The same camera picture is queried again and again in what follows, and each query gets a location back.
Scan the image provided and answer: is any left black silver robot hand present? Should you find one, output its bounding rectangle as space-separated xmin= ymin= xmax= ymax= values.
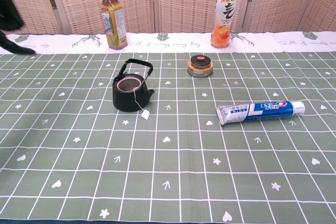
xmin=0 ymin=0 xmax=59 ymax=55

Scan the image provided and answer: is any grey tea bag with string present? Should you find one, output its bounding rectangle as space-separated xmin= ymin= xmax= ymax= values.
xmin=132 ymin=85 xmax=150 ymax=120

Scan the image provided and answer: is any yellow cap tea bottle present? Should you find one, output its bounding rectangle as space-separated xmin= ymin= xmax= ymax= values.
xmin=100 ymin=0 xmax=128 ymax=51

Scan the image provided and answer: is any black cast iron teapot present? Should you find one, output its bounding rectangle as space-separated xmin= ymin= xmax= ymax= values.
xmin=112 ymin=58 xmax=155 ymax=112

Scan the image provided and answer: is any dark round lid with handle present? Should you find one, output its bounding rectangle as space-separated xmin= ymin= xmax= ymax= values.
xmin=191 ymin=54 xmax=210 ymax=68

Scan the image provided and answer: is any black cap orange drink bottle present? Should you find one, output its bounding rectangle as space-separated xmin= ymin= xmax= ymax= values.
xmin=210 ymin=0 xmax=238 ymax=49

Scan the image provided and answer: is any green grid tablecloth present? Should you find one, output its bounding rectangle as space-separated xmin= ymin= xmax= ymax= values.
xmin=0 ymin=31 xmax=336 ymax=224

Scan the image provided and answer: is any blue white toothpaste tube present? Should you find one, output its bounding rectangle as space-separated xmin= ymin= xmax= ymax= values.
xmin=215 ymin=100 xmax=306 ymax=126

